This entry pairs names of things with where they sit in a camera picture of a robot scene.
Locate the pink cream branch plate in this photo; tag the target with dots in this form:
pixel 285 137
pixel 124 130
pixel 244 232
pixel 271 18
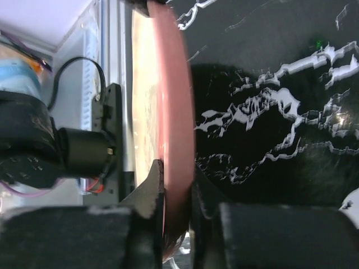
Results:
pixel 176 122

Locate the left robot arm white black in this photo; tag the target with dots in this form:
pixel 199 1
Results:
pixel 36 153

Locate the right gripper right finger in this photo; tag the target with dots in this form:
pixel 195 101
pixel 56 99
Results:
pixel 225 234

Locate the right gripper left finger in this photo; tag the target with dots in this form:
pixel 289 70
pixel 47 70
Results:
pixel 126 235

